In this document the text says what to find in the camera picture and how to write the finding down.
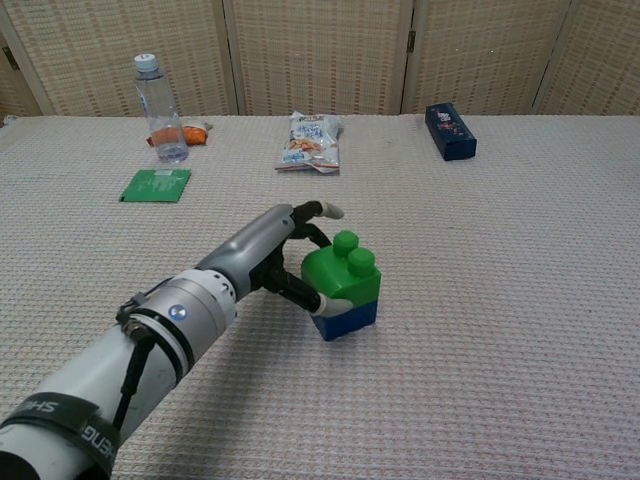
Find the orange snack packet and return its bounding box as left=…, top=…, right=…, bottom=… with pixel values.
left=145, top=121, right=214, bottom=148

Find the woven folding screen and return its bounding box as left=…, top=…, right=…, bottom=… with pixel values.
left=0, top=0, right=640, bottom=118

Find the green flat packet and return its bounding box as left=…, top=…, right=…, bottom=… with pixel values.
left=118, top=168, right=193, bottom=204

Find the blue toy brick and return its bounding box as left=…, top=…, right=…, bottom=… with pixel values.
left=310, top=298, right=379, bottom=343

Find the white blue snack bag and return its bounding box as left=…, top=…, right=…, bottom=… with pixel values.
left=274, top=110, right=344, bottom=177

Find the green toy brick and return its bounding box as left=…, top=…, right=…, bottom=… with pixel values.
left=300, top=229, right=384, bottom=307

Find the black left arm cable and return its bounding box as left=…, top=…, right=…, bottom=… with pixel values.
left=112, top=294, right=157, bottom=432

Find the clear plastic water bottle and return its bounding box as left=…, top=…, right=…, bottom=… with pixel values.
left=133, top=52, right=190, bottom=165

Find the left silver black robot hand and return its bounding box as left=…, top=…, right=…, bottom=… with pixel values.
left=197, top=199, right=356, bottom=317

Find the dark blue carton box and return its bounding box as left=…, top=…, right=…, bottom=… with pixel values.
left=424, top=102, right=478, bottom=162

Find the beige woven tablecloth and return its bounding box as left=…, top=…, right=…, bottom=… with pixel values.
left=0, top=114, right=640, bottom=480

